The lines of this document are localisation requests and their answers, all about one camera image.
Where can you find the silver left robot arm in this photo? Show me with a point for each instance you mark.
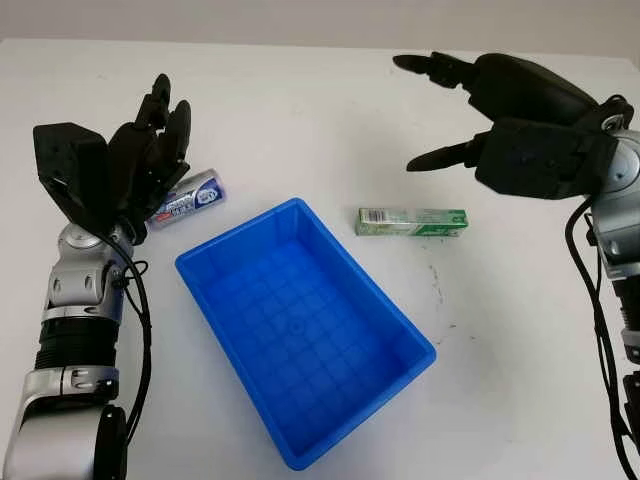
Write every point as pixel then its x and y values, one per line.
pixel 75 285

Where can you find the green toothpaste box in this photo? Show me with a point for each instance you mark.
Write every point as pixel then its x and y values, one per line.
pixel 415 222

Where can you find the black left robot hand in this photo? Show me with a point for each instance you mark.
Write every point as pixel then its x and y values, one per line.
pixel 135 165

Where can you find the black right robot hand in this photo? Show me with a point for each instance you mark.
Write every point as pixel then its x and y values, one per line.
pixel 530 85

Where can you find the blue plastic tray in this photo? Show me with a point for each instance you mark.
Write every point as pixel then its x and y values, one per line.
pixel 300 325

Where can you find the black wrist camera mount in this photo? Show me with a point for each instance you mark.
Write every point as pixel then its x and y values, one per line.
pixel 65 160
pixel 540 160

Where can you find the silver blue wipes canister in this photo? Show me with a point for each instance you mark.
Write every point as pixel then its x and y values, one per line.
pixel 200 197

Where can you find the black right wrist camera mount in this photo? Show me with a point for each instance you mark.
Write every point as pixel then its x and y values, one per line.
pixel 540 160

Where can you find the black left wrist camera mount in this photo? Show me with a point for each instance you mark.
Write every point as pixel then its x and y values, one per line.
pixel 65 160

